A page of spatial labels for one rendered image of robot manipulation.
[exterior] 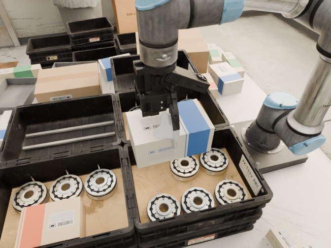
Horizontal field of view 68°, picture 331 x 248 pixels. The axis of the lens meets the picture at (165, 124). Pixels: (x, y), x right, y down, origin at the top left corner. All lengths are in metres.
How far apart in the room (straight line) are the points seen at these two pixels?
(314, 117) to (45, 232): 0.85
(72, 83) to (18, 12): 2.63
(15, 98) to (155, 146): 1.16
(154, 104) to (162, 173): 0.40
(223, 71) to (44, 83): 0.96
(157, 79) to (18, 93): 1.22
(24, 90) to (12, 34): 2.34
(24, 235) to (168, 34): 0.62
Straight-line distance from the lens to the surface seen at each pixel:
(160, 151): 0.60
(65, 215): 0.78
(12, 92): 1.68
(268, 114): 1.03
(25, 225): 0.81
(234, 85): 1.43
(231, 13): 0.49
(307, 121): 0.91
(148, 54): 0.47
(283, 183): 1.12
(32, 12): 3.84
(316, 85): 0.83
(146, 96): 0.52
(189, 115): 0.64
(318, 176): 1.21
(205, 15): 0.47
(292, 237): 0.95
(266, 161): 1.10
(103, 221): 0.82
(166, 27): 0.45
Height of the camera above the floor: 1.56
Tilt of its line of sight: 44 degrees down
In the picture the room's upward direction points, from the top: straight up
